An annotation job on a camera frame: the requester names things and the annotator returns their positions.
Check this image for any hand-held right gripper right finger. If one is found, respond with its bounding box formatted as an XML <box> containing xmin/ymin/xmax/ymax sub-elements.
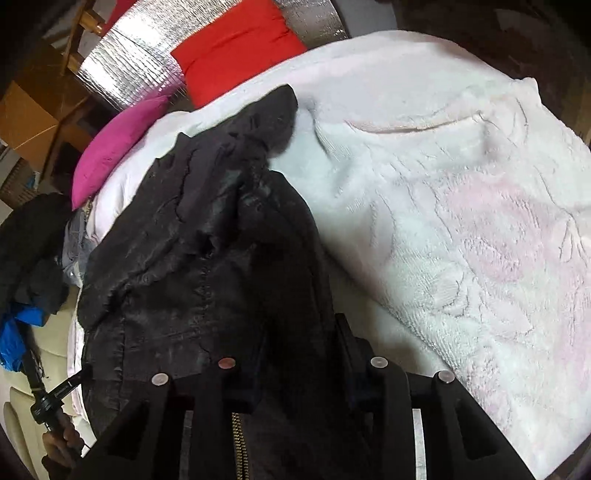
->
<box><xmin>335</xmin><ymin>314</ymin><xmax>536</xmax><ymax>480</ymax></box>

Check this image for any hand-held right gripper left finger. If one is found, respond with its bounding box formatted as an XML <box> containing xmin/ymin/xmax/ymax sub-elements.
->
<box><xmin>85</xmin><ymin>359</ymin><xmax>260</xmax><ymax>480</ymax></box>

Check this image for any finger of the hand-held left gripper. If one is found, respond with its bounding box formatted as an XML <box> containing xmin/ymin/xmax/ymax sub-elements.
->
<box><xmin>48</xmin><ymin>367</ymin><xmax>90</xmax><ymax>400</ymax></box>

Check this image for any black quilted jacket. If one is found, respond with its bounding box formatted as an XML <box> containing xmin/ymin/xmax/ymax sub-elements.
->
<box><xmin>76</xmin><ymin>84</ymin><xmax>370</xmax><ymax>480</ymax></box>

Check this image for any person's left hand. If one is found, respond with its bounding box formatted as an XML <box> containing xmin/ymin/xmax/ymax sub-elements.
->
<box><xmin>41</xmin><ymin>413</ymin><xmax>86</xmax><ymax>476</ymax></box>

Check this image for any cream leather sofa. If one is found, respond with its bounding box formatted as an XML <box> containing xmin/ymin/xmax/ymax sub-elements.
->
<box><xmin>0</xmin><ymin>286</ymin><xmax>93</xmax><ymax>480</ymax></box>

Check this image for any blue jacket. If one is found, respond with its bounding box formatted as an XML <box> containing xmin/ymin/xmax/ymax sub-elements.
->
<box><xmin>0</xmin><ymin>302</ymin><xmax>51</xmax><ymax>372</ymax></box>

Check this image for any grey cloth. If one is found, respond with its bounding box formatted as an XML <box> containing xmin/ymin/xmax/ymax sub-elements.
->
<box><xmin>62</xmin><ymin>208</ymin><xmax>100</xmax><ymax>289</ymax></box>

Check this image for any black down coat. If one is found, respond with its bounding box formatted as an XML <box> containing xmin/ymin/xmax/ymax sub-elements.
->
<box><xmin>0</xmin><ymin>193</ymin><xmax>81</xmax><ymax>319</ymax></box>

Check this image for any white embossed blanket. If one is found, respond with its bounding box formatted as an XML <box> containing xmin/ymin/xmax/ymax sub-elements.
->
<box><xmin>67</xmin><ymin>30</ymin><xmax>591</xmax><ymax>480</ymax></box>

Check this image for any pink pillow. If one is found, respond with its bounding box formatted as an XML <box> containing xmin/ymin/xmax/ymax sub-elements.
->
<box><xmin>71</xmin><ymin>95</ymin><xmax>174</xmax><ymax>210</ymax></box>

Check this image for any silver foil insulation board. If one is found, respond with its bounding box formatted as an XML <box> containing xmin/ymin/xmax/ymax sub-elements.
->
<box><xmin>76</xmin><ymin>0</ymin><xmax>347</xmax><ymax>114</ymax></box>

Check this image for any red cushion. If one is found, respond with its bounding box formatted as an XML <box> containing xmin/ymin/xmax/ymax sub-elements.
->
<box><xmin>171</xmin><ymin>0</ymin><xmax>308</xmax><ymax>109</ymax></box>

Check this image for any red cloth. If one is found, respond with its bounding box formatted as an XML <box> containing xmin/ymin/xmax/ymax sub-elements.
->
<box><xmin>104</xmin><ymin>0</ymin><xmax>139</xmax><ymax>33</ymax></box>

